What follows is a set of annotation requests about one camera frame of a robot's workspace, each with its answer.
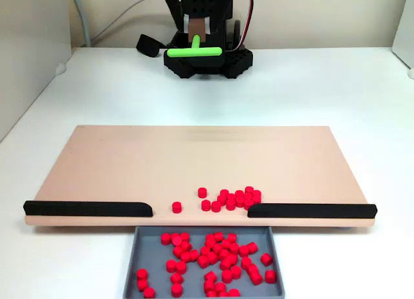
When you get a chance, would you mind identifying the green T pusher brown block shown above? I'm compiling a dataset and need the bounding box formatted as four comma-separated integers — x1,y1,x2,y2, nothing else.
166,19,223,58

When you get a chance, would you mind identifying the beige flat board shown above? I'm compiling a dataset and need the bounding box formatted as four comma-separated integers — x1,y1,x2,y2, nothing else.
24,125,378,230

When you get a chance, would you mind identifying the grey shallow tray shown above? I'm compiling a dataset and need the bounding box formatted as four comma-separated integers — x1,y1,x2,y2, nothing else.
122,226,286,298

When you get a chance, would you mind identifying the red white black servo wire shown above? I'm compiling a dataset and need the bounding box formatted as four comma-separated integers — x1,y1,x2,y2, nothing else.
237,0,255,52

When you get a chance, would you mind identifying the white USB cable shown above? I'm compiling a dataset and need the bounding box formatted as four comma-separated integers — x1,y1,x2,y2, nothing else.
90,0,162,43

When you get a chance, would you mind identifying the black strap clamp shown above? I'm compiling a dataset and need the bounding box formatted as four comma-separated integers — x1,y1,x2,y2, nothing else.
135,34,166,58

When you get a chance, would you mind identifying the thick grey cable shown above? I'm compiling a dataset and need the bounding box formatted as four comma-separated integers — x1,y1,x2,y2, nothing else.
69,0,94,48

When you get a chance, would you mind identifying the black edge rail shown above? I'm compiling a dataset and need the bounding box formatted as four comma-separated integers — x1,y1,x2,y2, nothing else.
23,200,153,218
247,203,378,219

